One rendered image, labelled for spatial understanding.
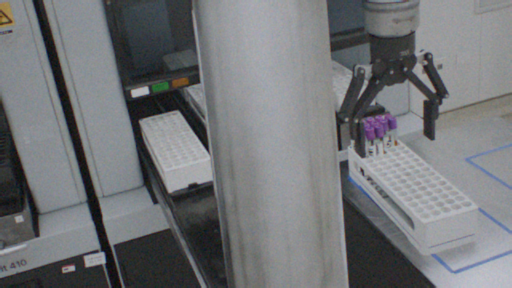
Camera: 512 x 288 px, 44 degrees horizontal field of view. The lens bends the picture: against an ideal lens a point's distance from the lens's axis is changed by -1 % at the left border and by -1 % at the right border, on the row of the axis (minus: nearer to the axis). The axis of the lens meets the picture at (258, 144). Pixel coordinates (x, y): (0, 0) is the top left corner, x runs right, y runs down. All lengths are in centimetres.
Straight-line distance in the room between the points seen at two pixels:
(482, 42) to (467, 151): 195
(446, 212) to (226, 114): 65
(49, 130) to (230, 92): 100
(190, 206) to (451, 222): 51
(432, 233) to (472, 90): 233
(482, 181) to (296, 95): 84
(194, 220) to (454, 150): 55
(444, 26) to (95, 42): 205
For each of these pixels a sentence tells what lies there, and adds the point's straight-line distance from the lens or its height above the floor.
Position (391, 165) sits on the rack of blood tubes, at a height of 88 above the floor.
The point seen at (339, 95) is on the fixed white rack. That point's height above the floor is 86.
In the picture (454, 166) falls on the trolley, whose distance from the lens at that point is 130.
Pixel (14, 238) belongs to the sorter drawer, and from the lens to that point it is 144.
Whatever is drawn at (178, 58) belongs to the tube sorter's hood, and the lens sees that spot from 140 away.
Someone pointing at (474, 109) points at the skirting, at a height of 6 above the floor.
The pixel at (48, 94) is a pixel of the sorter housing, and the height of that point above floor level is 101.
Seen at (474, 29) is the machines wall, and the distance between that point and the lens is 322.
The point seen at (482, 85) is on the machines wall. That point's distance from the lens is 336.
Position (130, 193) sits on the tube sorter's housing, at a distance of 151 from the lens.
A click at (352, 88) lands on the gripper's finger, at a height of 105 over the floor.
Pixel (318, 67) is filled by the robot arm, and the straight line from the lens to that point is 46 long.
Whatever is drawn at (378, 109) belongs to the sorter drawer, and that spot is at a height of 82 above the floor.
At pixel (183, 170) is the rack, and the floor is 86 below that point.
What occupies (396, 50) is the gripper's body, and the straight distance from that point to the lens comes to 105.
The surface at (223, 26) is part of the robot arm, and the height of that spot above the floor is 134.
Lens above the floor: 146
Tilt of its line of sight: 26 degrees down
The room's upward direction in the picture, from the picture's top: 8 degrees counter-clockwise
